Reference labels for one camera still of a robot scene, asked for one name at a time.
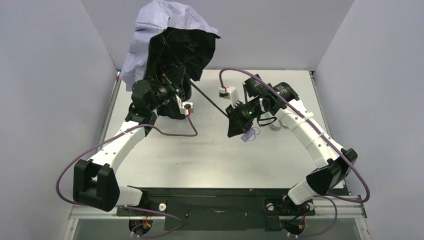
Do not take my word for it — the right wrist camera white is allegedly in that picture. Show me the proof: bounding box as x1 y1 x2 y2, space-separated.
218 86 241 109

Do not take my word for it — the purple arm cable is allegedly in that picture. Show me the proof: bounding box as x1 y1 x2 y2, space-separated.
55 114 200 239
219 67 371 239

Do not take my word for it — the lilac black umbrella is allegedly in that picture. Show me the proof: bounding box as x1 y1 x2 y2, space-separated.
119 0 260 143

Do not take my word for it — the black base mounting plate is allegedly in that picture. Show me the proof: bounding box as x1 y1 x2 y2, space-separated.
115 187 349 232

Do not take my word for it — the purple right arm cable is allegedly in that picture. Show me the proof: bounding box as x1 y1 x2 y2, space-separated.
219 67 371 239

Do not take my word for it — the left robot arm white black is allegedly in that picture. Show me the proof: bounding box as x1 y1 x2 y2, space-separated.
73 65 194 212

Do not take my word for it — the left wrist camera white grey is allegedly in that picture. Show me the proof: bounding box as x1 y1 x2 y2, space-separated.
175 95 194 116

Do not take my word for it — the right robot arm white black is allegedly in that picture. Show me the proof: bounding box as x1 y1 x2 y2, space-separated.
218 75 358 206

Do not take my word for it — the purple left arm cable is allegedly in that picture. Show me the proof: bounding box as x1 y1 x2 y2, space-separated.
55 114 200 239

